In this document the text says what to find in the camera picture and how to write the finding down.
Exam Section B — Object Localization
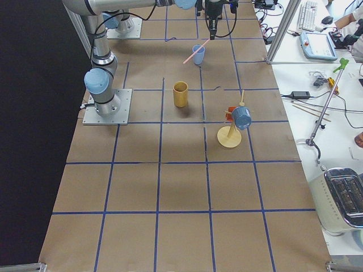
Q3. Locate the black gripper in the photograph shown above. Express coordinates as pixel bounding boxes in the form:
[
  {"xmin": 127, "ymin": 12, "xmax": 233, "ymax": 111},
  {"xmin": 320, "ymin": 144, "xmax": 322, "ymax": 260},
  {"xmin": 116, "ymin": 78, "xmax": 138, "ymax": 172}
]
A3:
[{"xmin": 205, "ymin": 0, "xmax": 227, "ymax": 40}]

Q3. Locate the pink chopstick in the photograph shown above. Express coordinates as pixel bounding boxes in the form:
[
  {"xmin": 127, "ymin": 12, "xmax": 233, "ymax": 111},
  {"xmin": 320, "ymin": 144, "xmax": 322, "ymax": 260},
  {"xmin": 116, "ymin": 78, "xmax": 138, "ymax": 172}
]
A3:
[{"xmin": 183, "ymin": 39, "xmax": 210, "ymax": 65}]

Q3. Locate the light blue plastic cup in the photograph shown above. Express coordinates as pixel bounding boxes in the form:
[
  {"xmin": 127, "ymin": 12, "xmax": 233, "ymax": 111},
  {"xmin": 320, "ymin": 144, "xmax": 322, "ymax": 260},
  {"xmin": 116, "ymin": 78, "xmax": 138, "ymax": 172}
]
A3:
[{"xmin": 192, "ymin": 44, "xmax": 205, "ymax": 65}]

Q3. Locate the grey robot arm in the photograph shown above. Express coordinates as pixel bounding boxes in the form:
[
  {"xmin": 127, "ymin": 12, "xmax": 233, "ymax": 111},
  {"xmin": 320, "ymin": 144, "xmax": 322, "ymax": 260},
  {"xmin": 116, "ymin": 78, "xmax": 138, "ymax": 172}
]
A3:
[
  {"xmin": 63, "ymin": 1, "xmax": 229, "ymax": 117},
  {"xmin": 102, "ymin": 12, "xmax": 134, "ymax": 34}
]

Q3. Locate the wooden mug tree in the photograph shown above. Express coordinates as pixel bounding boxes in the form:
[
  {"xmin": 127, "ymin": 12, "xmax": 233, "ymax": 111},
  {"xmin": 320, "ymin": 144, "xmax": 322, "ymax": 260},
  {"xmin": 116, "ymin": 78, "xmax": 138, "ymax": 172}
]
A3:
[{"xmin": 217, "ymin": 90, "xmax": 246, "ymax": 148}]

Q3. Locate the white keyboard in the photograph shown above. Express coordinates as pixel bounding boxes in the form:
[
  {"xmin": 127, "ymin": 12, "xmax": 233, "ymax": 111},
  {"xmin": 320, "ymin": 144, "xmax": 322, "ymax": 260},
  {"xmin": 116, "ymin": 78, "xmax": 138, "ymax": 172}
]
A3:
[{"xmin": 296, "ymin": 1, "xmax": 318, "ymax": 33}]

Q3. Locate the bamboo chopstick holder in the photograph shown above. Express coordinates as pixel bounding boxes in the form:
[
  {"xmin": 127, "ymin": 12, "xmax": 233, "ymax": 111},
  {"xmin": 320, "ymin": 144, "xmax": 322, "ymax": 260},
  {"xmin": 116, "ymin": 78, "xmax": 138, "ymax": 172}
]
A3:
[{"xmin": 173, "ymin": 81, "xmax": 188, "ymax": 108}]

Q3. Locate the silver toaster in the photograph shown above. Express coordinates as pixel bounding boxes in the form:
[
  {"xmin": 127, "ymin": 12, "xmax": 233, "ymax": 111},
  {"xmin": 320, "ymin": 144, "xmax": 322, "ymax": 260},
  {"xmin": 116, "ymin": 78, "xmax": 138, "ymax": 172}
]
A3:
[{"xmin": 309, "ymin": 167, "xmax": 362, "ymax": 236}]

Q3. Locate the orange mug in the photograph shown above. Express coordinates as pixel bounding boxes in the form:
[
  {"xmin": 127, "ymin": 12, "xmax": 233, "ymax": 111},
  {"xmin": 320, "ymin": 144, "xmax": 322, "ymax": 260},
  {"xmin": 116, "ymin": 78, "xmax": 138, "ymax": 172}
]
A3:
[{"xmin": 226, "ymin": 106, "xmax": 236, "ymax": 122}]

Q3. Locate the blue mug on tree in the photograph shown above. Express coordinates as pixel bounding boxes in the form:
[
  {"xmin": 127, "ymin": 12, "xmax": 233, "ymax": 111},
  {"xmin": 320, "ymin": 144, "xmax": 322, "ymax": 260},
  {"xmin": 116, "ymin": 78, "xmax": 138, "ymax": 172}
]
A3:
[{"xmin": 232, "ymin": 106, "xmax": 252, "ymax": 130}]

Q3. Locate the blue teach pendant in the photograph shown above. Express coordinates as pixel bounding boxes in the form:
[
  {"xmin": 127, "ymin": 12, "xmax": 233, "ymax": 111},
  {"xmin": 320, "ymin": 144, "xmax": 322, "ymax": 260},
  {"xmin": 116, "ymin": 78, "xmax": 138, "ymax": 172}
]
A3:
[{"xmin": 299, "ymin": 32, "xmax": 337, "ymax": 61}]

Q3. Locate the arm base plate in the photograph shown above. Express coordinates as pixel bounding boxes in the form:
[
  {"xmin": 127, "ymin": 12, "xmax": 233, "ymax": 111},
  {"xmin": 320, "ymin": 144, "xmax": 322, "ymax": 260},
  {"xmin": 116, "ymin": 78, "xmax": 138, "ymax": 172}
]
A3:
[
  {"xmin": 106, "ymin": 17, "xmax": 142, "ymax": 40},
  {"xmin": 82, "ymin": 89, "xmax": 133, "ymax": 125}
]

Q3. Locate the aluminium frame post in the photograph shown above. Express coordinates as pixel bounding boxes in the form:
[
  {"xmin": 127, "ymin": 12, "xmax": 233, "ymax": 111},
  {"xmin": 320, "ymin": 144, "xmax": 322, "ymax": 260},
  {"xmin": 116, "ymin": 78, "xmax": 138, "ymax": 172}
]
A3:
[{"xmin": 266, "ymin": 0, "xmax": 300, "ymax": 64}]

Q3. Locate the black power adapter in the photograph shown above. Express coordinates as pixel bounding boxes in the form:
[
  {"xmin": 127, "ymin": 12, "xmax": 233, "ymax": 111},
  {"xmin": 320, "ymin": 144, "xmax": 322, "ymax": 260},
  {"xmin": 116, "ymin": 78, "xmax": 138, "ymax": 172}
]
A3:
[{"xmin": 291, "ymin": 91, "xmax": 311, "ymax": 100}]

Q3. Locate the green handled reacher grabber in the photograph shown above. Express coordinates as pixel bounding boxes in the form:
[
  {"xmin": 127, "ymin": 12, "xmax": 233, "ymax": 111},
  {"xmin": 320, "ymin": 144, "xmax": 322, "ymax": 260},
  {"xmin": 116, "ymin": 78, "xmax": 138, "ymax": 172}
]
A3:
[{"xmin": 305, "ymin": 58, "xmax": 349, "ymax": 165}]

